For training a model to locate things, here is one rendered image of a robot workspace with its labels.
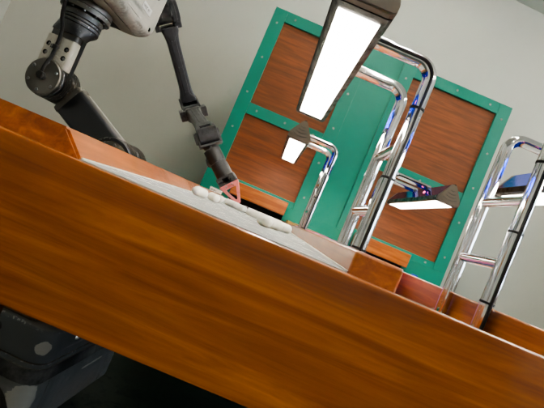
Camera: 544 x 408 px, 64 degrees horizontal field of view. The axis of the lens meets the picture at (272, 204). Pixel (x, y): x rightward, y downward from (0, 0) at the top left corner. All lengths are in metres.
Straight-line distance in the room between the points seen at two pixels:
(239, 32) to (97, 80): 1.06
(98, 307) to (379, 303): 0.27
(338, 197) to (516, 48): 2.16
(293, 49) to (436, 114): 0.83
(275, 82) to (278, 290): 2.00
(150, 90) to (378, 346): 2.98
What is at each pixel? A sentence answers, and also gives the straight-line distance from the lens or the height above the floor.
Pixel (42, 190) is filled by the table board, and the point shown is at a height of 0.70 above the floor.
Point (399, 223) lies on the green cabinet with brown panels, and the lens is 2.39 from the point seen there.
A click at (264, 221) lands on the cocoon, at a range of 0.77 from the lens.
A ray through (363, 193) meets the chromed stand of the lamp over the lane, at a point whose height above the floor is 0.88.
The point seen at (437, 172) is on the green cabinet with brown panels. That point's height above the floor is 1.32.
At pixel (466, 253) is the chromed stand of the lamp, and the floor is 0.85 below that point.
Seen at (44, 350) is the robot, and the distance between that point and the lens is 1.13.
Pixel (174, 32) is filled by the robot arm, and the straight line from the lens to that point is 1.81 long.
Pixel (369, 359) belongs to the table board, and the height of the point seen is 0.67.
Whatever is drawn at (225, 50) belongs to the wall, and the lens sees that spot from 3.33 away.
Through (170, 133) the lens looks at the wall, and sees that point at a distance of 3.22.
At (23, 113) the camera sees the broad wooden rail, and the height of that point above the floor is 0.76.
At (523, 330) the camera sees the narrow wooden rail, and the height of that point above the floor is 0.75.
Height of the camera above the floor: 0.76
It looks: 2 degrees up
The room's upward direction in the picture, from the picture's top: 23 degrees clockwise
